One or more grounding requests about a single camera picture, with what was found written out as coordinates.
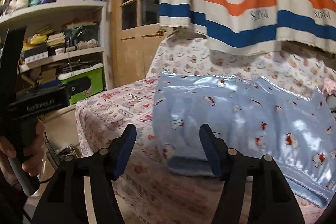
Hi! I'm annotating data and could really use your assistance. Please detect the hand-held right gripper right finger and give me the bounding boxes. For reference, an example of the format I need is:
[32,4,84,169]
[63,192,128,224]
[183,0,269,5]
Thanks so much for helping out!
[199,124,306,224]

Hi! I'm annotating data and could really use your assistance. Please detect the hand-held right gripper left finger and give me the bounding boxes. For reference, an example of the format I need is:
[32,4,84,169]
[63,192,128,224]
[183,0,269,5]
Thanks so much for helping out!
[31,124,137,224]

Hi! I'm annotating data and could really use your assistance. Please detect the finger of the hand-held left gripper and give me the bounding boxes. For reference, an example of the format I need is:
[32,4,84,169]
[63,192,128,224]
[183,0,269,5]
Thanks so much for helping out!
[62,76,91,104]

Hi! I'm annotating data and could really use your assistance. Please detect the light blue satin pants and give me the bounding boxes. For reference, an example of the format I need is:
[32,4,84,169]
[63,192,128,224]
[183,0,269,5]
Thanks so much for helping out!
[152,71,336,207]

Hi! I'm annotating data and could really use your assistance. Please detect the person's left hand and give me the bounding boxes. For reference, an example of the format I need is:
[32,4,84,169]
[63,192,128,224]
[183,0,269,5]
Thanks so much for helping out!
[0,119,46,174]

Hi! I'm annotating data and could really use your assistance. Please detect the green storage box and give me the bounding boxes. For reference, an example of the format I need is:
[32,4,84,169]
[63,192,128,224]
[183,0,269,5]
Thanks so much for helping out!
[58,63,105,104]

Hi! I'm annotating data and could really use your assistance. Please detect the patchwork print bed sheet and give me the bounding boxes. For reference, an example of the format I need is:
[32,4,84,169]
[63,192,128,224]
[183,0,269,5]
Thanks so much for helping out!
[75,76,328,224]

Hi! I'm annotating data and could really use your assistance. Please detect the black cardboard box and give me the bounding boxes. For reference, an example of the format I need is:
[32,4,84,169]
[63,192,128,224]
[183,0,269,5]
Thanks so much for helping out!
[23,44,49,64]

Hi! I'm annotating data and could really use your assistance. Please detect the pile of folded cloths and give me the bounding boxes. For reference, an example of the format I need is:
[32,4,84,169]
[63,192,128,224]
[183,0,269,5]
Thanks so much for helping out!
[22,22,100,56]

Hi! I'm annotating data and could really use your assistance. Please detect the wooden door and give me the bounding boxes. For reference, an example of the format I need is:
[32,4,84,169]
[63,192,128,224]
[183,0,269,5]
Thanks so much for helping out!
[109,0,174,88]

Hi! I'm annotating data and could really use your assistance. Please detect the white shelf unit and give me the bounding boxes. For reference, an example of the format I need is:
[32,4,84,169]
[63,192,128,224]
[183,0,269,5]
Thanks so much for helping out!
[0,1,109,111]

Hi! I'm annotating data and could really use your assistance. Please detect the heart print sheet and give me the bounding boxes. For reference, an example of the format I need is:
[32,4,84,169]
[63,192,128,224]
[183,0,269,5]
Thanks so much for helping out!
[146,36,336,98]

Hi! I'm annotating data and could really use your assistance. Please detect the grey garment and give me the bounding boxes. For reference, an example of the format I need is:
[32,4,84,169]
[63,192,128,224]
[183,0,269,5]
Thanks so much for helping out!
[325,95,336,112]

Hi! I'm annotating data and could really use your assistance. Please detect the pink garment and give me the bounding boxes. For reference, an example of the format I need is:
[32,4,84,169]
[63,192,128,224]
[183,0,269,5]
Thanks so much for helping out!
[322,78,336,96]

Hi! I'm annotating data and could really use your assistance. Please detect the black cable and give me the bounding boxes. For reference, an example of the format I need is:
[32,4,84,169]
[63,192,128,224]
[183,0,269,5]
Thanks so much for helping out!
[39,132,53,184]

